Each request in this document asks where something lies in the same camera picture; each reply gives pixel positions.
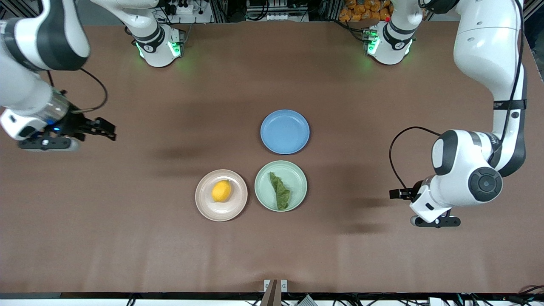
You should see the blue plate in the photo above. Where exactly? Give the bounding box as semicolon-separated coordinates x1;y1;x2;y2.
260;109;311;155

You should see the pile of orange bags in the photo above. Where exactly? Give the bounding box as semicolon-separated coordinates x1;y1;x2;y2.
339;0;391;23

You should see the yellow lemon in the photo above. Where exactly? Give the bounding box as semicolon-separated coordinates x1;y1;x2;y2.
212;179;232;203

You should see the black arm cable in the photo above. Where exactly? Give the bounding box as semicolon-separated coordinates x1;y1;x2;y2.
389;0;525;190
45;68;108;114

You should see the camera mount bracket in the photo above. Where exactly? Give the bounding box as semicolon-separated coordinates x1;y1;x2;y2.
260;279;289;306

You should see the green lettuce leaf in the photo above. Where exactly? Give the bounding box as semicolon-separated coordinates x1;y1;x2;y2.
269;171;291;210

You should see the white power strip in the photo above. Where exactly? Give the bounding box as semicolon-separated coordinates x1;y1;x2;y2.
172;0;212;24

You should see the light green plate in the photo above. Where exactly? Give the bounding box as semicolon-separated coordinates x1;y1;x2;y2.
254;160;308;212

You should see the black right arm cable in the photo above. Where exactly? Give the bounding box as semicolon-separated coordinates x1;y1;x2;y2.
45;68;108;114

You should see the brown table cover sheet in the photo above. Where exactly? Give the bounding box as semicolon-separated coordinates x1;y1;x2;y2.
0;21;544;294

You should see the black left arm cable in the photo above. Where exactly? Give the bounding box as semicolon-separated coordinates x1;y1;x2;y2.
389;0;525;190

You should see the beige pink plate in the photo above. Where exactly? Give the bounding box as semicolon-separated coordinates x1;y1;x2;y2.
195;169;248;222

